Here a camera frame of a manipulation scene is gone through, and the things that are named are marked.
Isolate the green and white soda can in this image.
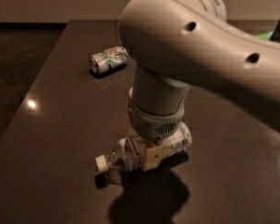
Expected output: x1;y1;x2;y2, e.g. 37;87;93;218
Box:
90;46;129;75

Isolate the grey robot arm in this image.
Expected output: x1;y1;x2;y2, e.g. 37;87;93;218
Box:
119;0;280;171

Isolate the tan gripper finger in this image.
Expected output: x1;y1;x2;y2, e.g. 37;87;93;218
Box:
141;141;170;172

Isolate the clear blue-label plastic bottle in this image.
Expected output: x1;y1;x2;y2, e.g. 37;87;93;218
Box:
95;122;192;173

